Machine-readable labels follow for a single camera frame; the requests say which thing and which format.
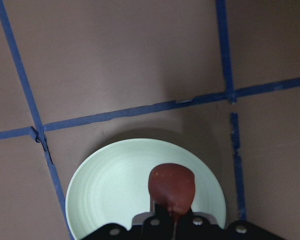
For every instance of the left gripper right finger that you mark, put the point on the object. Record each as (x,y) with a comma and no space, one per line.
(192,226)

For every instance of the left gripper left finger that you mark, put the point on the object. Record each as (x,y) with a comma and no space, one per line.
(158,224)

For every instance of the brown bun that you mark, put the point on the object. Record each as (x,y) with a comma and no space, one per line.
(172,186)

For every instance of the light green plate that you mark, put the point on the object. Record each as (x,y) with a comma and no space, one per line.
(111,185)

